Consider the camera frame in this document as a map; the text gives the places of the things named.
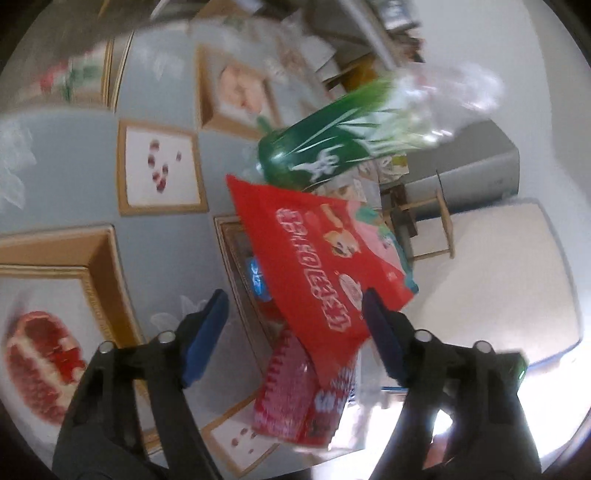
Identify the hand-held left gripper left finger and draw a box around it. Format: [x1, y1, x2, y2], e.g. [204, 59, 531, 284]
[51, 290, 230, 480]

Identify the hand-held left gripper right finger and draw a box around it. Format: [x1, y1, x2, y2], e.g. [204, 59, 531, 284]
[364, 288, 544, 480]

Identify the red striped snack packet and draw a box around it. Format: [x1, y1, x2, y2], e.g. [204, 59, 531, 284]
[253, 330, 358, 449]

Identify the red snack bag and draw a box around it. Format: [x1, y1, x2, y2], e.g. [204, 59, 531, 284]
[225, 174, 419, 389]

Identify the green label plastic bottle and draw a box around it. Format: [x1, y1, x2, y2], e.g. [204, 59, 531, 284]
[256, 62, 505, 188]

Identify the blue snack packet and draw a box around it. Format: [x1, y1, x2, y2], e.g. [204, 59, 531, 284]
[245, 256, 272, 302]

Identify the fruit-pattern tablecloth table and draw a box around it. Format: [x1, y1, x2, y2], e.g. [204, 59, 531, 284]
[0, 18, 386, 477]

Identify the white mattress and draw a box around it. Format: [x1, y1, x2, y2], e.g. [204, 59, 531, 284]
[382, 198, 583, 370]

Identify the tall wooden chair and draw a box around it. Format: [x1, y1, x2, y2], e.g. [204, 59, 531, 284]
[385, 170, 456, 262]

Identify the printed snack packet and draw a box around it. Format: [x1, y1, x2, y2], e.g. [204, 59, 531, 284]
[318, 154, 410, 205]

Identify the grey refrigerator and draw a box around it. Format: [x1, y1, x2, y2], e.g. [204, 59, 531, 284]
[404, 119, 520, 215]

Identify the white crumpled paper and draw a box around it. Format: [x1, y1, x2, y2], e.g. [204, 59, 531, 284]
[263, 14, 339, 80]

